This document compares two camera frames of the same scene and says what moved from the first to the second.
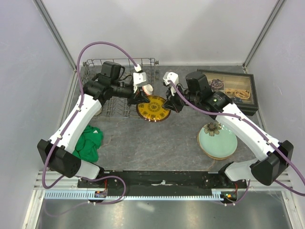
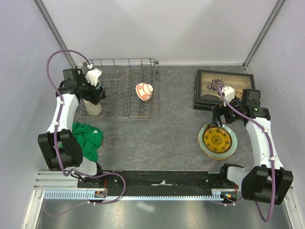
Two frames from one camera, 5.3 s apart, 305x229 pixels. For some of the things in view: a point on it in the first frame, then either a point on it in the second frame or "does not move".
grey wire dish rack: [121, 109] does not move
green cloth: [87, 144] does not move
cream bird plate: [208, 156] does not move
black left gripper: [138, 97] -> [92, 98]
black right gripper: [171, 102] -> [218, 110]
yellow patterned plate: [153, 111] -> [217, 140]
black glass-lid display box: [240, 88] does not move
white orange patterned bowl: [147, 89] does not move
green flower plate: [216, 141] does not move
